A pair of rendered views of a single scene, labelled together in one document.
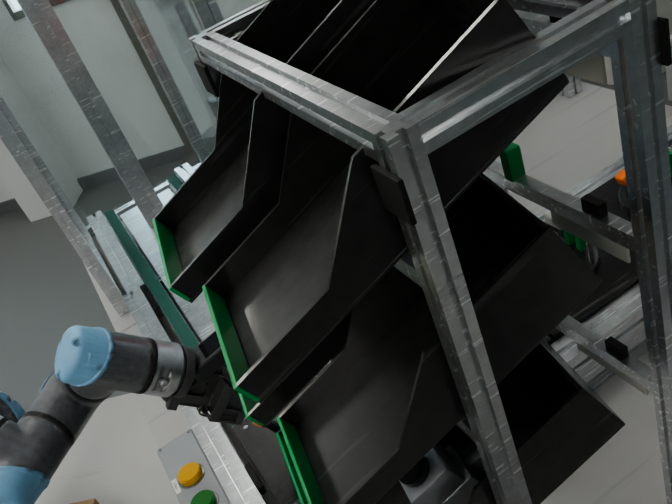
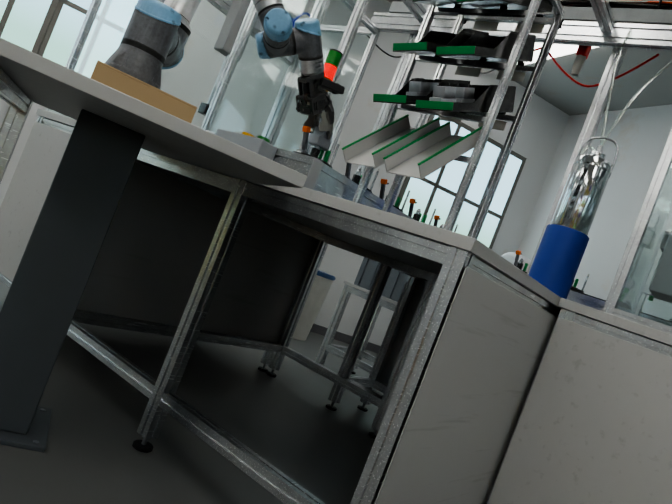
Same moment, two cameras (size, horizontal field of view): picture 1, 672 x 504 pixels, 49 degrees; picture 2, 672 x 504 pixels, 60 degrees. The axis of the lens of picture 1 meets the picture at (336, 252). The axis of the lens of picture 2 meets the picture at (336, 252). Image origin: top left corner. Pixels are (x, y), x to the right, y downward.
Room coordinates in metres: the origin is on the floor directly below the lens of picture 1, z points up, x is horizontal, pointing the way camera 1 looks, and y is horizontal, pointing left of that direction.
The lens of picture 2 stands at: (-0.76, 1.12, 0.70)
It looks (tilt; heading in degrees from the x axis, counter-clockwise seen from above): 1 degrees up; 323
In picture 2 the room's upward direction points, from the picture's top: 21 degrees clockwise
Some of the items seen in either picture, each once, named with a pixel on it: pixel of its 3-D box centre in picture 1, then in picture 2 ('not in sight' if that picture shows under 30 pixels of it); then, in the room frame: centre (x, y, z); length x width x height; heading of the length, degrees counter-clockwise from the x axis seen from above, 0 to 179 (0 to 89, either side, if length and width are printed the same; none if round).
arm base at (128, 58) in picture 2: not in sight; (136, 67); (0.86, 0.73, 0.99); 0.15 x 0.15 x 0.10
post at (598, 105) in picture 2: not in sight; (582, 147); (0.73, -1.04, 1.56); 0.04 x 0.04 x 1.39; 16
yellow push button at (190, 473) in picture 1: (190, 475); not in sight; (0.87, 0.36, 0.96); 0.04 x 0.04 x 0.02
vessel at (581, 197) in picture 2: not in sight; (586, 184); (0.49, -0.80, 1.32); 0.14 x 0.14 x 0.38
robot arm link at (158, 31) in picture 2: not in sight; (153, 27); (0.87, 0.73, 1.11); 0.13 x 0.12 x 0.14; 151
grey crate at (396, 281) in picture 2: not in sight; (410, 287); (2.01, -1.67, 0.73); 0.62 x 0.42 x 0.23; 16
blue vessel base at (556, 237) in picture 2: not in sight; (555, 265); (0.49, -0.80, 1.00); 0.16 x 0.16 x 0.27
